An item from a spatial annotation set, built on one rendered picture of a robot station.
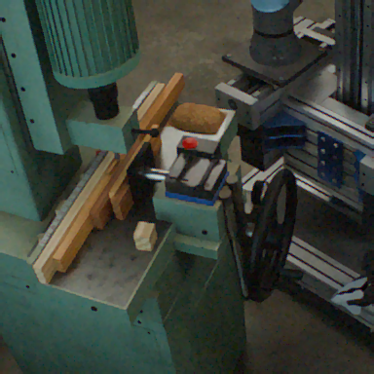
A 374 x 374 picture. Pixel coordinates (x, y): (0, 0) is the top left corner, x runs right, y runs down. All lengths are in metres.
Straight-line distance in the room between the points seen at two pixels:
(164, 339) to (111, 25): 0.70
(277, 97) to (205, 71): 1.45
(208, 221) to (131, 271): 0.18
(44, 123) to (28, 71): 0.13
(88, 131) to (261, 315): 1.13
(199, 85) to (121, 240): 1.98
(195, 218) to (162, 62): 2.19
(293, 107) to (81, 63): 0.86
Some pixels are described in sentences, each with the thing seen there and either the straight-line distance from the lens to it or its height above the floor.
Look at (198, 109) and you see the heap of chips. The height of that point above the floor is 0.93.
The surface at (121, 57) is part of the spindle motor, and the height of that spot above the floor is 1.24.
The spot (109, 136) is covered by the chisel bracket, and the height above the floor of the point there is 1.04.
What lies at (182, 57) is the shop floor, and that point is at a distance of 3.54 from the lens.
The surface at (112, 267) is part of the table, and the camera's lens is 1.38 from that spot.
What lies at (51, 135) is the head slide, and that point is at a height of 1.05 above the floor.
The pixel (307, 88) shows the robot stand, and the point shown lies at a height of 0.73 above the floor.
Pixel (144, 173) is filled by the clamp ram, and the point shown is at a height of 0.96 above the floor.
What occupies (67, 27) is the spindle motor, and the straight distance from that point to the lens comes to 1.24.
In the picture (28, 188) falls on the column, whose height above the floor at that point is 0.91.
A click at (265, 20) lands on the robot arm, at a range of 1.91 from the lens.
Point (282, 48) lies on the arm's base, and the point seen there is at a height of 0.87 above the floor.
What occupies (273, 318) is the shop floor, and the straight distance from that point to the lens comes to 2.36.
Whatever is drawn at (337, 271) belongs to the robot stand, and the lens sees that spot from 2.19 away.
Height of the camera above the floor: 1.93
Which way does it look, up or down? 43 degrees down
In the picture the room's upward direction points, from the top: 9 degrees counter-clockwise
